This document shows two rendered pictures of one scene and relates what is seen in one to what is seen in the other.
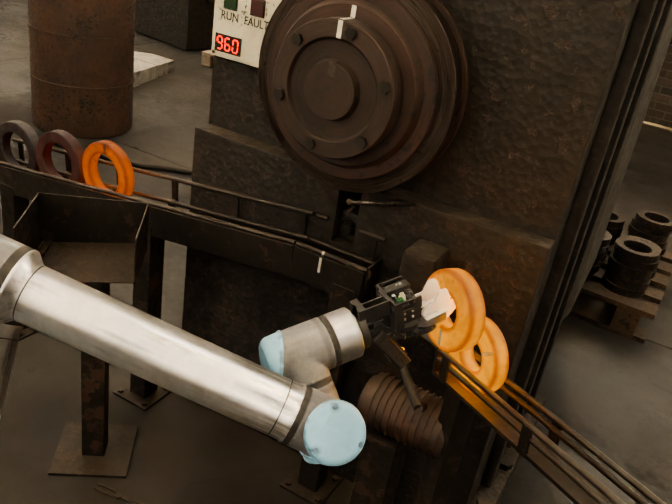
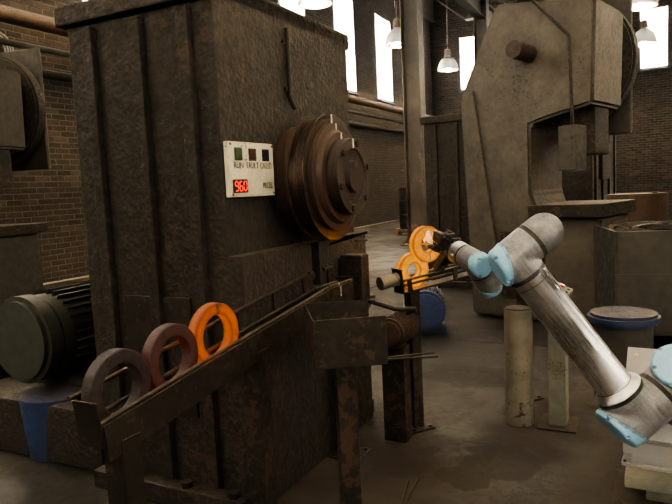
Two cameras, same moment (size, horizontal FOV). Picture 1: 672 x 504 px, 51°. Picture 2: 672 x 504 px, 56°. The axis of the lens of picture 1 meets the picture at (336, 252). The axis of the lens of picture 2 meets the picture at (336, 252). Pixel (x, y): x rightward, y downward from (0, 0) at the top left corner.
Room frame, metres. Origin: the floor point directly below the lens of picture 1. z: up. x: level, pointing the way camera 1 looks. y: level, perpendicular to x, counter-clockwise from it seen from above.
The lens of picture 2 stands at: (1.40, 2.40, 1.07)
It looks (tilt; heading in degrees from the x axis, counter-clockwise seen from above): 6 degrees down; 272
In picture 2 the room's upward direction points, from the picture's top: 3 degrees counter-clockwise
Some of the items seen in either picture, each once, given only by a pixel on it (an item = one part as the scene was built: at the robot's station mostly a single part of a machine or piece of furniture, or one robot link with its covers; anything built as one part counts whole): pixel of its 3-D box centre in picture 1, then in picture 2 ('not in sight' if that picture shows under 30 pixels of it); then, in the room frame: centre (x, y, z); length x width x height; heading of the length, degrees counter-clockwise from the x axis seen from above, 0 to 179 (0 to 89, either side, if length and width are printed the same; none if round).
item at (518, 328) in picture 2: not in sight; (518, 365); (0.72, -0.32, 0.26); 0.12 x 0.12 x 0.52
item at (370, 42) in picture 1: (335, 89); (349, 176); (1.43, 0.06, 1.11); 0.28 x 0.06 x 0.28; 65
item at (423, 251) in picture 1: (417, 293); (354, 281); (1.43, -0.20, 0.68); 0.11 x 0.08 x 0.24; 155
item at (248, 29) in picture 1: (258, 28); (250, 169); (1.76, 0.28, 1.15); 0.26 x 0.02 x 0.18; 65
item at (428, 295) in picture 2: not in sight; (424, 306); (0.94, -2.20, 0.17); 0.57 x 0.31 x 0.34; 85
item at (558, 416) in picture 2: not in sight; (558, 355); (0.56, -0.29, 0.31); 0.24 x 0.16 x 0.62; 65
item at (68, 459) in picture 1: (86, 342); (348, 427); (1.46, 0.59, 0.36); 0.26 x 0.20 x 0.72; 100
